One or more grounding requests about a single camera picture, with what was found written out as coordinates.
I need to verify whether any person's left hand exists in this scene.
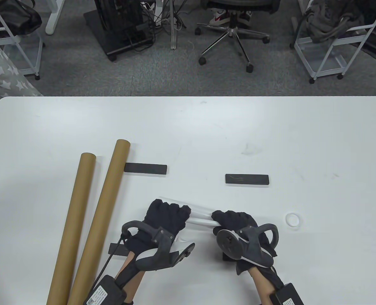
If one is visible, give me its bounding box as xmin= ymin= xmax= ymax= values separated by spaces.
xmin=124 ymin=199 xmax=192 ymax=254

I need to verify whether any person's right hand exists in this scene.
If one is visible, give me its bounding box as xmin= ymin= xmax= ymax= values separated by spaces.
xmin=211 ymin=210 xmax=277 ymax=275

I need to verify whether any grey hand controller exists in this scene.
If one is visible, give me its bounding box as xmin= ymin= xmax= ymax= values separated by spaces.
xmin=217 ymin=224 xmax=279 ymax=267
xmin=121 ymin=221 xmax=195 ymax=271

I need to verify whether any white cartoon figures poster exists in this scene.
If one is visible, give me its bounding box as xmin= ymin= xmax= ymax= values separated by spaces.
xmin=159 ymin=196 xmax=222 ymax=244

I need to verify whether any brown cardboard mailing tube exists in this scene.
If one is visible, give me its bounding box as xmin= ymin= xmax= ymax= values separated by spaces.
xmin=47 ymin=152 xmax=97 ymax=305
xmin=67 ymin=139 xmax=131 ymax=305

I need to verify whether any person's right forearm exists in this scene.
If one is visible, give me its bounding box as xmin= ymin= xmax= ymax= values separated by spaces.
xmin=250 ymin=267 xmax=276 ymax=302

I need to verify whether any white wheeled cart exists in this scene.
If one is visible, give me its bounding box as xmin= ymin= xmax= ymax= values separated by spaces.
xmin=0 ymin=0 xmax=45 ymax=80
xmin=291 ymin=0 xmax=376 ymax=84

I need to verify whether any white desk leg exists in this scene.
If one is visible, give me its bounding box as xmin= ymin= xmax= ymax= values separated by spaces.
xmin=45 ymin=0 xmax=66 ymax=35
xmin=170 ymin=0 xmax=179 ymax=50

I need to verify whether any black office chair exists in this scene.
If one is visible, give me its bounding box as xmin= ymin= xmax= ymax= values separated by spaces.
xmin=194 ymin=0 xmax=282 ymax=73

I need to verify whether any black wheeled equipment stand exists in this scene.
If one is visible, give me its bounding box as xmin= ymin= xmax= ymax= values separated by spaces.
xmin=83 ymin=0 xmax=155 ymax=61

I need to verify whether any grey backpack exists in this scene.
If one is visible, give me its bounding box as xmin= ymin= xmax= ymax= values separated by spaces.
xmin=304 ymin=0 xmax=366 ymax=43

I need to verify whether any black bag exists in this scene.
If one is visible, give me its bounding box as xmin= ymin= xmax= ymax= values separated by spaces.
xmin=0 ymin=0 xmax=42 ymax=36

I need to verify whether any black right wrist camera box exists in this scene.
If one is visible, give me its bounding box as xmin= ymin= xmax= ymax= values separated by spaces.
xmin=270 ymin=283 xmax=304 ymax=305

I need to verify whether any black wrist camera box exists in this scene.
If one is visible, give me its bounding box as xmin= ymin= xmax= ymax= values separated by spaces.
xmin=270 ymin=283 xmax=304 ymax=305
xmin=83 ymin=275 xmax=127 ymax=305

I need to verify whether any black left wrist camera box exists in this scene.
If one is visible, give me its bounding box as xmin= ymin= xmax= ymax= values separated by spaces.
xmin=83 ymin=275 xmax=127 ymax=305

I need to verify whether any black cable bundle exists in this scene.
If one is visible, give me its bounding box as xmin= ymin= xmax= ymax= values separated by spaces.
xmin=140 ymin=0 xmax=188 ymax=32

